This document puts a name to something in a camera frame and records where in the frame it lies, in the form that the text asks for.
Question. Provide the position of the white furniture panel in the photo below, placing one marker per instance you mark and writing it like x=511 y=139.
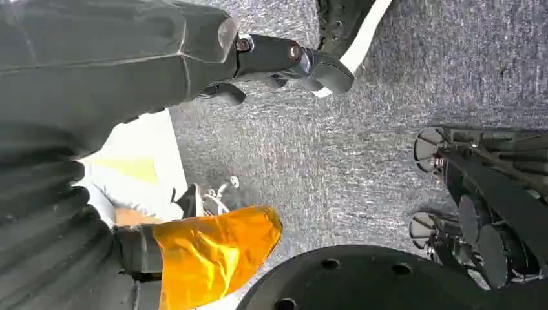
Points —
x=137 y=171

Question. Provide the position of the black shoe white sole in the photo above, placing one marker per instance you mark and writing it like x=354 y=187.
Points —
x=342 y=21

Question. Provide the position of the black wheeled base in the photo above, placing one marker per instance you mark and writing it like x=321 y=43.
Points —
x=501 y=201

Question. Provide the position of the ribbed grey left arm sleeve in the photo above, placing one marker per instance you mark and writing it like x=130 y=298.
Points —
x=43 y=239

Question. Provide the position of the black robot foot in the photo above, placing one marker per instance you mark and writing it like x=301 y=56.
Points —
x=385 y=282

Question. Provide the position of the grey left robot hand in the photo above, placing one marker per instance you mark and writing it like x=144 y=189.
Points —
x=94 y=64

